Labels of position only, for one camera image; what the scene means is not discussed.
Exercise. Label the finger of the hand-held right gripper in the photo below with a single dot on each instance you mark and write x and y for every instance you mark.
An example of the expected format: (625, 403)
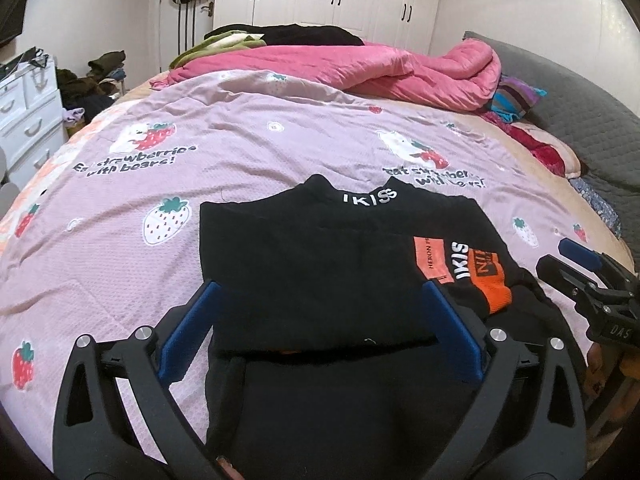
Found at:
(580, 252)
(560, 275)

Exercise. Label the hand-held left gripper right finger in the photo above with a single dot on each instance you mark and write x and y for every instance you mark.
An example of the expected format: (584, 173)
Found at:
(452, 325)

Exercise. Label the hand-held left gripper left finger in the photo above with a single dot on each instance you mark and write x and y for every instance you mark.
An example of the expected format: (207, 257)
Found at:
(192, 320)

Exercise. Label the black sweater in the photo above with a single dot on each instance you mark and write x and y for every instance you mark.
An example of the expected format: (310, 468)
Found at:
(310, 260)

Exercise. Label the pile of dark clothes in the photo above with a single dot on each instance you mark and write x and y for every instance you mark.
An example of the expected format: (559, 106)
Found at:
(105, 62)

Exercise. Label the person's left hand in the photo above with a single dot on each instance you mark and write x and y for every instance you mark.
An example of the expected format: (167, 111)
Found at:
(232, 470)

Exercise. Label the blue floral cloth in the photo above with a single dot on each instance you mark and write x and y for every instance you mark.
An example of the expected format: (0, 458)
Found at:
(595, 200)

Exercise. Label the lilac strawberry-print quilt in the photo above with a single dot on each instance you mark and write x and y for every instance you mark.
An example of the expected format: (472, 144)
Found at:
(125, 270)

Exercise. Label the red patterned cloth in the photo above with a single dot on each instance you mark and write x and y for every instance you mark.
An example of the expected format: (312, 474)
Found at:
(540, 152)

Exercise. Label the grey quilted headboard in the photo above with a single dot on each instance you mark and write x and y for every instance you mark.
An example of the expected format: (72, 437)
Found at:
(575, 110)

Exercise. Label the striped colourful cloth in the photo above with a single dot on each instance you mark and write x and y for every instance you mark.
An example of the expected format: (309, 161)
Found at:
(515, 97)

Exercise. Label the white drawer cabinet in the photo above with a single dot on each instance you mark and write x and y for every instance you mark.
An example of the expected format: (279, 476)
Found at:
(30, 125)

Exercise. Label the green blanket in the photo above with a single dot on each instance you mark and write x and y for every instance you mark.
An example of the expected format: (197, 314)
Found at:
(200, 52)

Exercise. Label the pink comforter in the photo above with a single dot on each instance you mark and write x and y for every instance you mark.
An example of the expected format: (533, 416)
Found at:
(350, 70)

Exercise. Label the white door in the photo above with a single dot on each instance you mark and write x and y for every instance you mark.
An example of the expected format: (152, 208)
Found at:
(200, 25)

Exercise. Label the white wardrobe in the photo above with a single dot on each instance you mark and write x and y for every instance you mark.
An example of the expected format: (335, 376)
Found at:
(370, 0)

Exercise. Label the black television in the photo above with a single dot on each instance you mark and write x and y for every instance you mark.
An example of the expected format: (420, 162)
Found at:
(10, 25)

